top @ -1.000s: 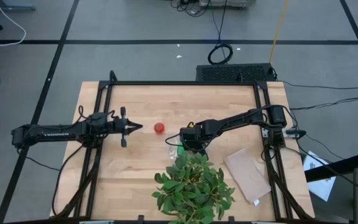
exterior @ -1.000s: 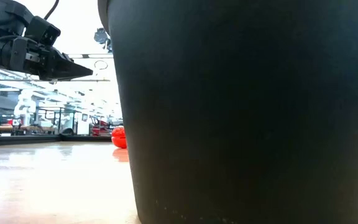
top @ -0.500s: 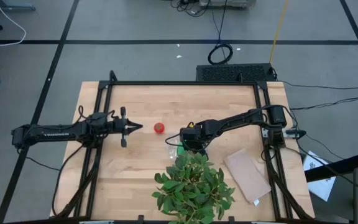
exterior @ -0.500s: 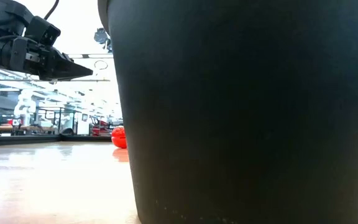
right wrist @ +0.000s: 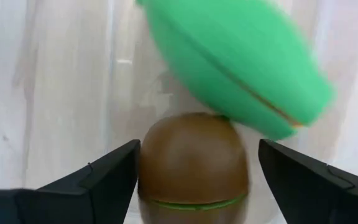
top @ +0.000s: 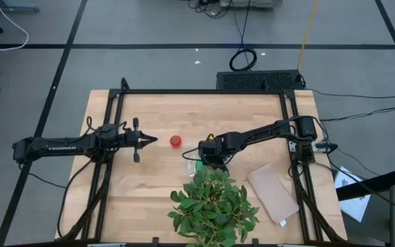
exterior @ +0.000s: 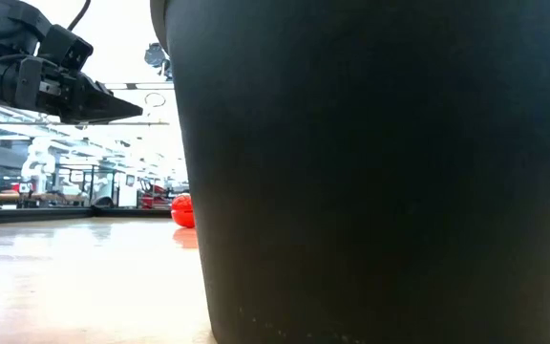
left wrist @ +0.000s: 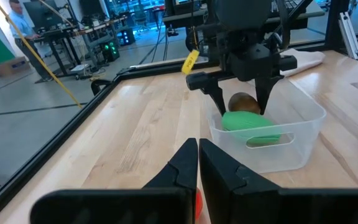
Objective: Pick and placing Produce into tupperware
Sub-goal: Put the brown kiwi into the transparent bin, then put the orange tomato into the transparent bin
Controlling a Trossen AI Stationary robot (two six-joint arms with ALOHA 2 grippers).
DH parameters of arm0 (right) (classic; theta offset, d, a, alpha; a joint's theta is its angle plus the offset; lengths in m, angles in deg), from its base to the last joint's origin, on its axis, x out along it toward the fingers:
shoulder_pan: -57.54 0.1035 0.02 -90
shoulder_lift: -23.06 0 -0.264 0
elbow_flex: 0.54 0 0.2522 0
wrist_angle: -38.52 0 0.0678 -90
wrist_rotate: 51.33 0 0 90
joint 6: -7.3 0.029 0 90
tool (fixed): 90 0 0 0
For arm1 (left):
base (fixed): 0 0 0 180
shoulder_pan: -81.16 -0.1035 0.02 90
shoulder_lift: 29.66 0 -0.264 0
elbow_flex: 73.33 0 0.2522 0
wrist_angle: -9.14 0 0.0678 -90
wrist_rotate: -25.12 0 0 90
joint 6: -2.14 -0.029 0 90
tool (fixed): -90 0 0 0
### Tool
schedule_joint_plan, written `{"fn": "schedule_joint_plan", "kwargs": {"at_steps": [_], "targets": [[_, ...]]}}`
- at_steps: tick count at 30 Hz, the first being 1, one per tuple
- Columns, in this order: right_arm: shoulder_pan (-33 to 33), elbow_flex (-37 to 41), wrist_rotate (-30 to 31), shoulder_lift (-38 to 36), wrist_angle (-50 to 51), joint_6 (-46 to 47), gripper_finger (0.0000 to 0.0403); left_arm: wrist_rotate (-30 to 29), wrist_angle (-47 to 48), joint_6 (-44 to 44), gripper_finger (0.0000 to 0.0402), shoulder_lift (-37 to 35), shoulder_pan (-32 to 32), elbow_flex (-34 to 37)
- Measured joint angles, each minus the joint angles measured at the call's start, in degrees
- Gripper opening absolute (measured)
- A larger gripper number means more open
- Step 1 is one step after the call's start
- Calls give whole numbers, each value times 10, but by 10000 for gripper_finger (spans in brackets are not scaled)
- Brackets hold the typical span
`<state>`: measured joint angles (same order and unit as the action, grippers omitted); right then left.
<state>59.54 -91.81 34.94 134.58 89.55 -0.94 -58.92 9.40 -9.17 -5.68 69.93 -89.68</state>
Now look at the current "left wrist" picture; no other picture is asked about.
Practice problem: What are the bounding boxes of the computer tower green lights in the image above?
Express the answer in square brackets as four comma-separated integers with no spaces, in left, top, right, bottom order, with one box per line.
[101,40,121,63]

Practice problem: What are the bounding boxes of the long cluttered desk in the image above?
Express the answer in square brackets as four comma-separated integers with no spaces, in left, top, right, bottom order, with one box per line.
[34,15,129,78]

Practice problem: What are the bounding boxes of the red tomato toy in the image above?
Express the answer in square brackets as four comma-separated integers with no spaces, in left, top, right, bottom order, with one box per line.
[195,187,204,220]

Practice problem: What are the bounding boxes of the white folded cloth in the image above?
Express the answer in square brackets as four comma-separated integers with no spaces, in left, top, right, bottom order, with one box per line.
[279,47,327,78]

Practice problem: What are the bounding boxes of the brown kiwi toy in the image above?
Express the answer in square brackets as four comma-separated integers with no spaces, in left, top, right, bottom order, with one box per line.
[227,91,262,115]

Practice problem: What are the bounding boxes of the computer tower blue lights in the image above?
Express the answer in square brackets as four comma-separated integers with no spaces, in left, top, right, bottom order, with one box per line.
[117,27,137,47]

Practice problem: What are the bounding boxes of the large black monitor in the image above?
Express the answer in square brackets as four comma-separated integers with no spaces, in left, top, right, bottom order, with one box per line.
[22,0,62,30]

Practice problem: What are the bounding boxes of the black curved clamp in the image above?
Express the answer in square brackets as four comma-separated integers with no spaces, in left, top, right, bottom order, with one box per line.
[90,78,114,97]

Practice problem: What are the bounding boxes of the person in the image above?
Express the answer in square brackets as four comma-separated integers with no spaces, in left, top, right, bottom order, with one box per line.
[7,0,55,83]

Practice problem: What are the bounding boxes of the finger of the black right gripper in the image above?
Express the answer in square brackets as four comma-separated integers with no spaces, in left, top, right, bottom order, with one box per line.
[254,75,284,116]
[198,81,228,117]

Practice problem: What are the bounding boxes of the green corn toy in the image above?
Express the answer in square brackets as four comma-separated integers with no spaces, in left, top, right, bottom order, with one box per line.
[221,110,282,147]

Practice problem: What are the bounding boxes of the yellow strap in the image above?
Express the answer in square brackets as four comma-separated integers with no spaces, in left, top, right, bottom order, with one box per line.
[0,0,83,110]

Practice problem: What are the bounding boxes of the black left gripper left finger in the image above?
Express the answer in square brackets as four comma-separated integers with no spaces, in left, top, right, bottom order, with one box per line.
[29,137,199,224]

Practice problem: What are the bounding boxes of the black diagonal frame strut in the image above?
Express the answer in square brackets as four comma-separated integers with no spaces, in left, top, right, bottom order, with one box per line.
[285,0,314,20]

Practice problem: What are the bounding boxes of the white flat floor box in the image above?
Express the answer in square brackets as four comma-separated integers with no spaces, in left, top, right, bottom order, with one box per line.
[70,63,90,73]

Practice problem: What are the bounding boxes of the silver aluminium extrusion bar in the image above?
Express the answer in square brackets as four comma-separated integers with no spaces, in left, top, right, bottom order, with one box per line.
[337,11,358,61]

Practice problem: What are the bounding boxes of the black table frame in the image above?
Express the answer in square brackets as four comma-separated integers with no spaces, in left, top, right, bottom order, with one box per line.
[0,30,358,224]

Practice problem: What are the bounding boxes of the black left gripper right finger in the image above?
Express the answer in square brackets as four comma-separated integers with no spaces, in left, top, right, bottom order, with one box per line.
[198,138,358,224]

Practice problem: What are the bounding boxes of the clear plastic tub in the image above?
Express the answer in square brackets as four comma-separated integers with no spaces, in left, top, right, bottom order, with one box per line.
[208,75,328,174]

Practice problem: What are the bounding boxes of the black keyboard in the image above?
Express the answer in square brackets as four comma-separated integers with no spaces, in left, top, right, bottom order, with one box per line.
[283,0,308,10]

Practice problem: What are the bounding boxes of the yellow tag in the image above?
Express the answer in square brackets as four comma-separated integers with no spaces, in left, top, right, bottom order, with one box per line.
[181,49,201,76]

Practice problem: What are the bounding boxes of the black vertical frame post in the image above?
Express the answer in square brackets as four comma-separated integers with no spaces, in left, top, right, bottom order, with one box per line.
[324,0,351,53]

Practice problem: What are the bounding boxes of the cardboard box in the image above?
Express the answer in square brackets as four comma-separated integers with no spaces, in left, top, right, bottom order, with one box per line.
[0,56,32,78]

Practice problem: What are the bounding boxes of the small black monitor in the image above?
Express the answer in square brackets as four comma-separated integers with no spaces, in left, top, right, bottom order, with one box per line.
[78,0,105,18]

